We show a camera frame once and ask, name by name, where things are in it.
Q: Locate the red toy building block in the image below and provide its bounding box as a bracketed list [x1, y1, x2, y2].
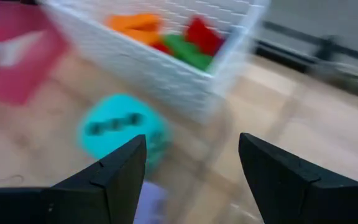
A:
[183, 17, 226, 57]
[150, 40, 174, 56]

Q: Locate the pink translucent tray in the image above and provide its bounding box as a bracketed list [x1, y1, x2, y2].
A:
[0, 0, 71, 107]

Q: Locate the teal foam die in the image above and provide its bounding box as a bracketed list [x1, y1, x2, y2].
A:
[75, 93, 173, 172]

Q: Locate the white perforated basket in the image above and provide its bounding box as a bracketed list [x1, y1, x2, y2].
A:
[37, 0, 272, 124]

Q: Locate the orange triangular toy block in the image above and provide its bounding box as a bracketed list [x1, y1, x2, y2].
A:
[125, 27, 163, 46]

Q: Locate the purple foam die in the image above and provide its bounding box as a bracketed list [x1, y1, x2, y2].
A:
[133, 179, 170, 224]

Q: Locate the clear plastic bin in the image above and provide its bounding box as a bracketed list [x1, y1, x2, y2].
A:
[73, 90, 295, 224]

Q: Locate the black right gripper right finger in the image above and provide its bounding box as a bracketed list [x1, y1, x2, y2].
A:
[237, 132, 358, 224]

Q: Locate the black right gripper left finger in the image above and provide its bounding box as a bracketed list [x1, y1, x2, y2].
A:
[50, 134, 148, 224]

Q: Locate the long green toy block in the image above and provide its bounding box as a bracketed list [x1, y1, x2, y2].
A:
[162, 33, 214, 72]

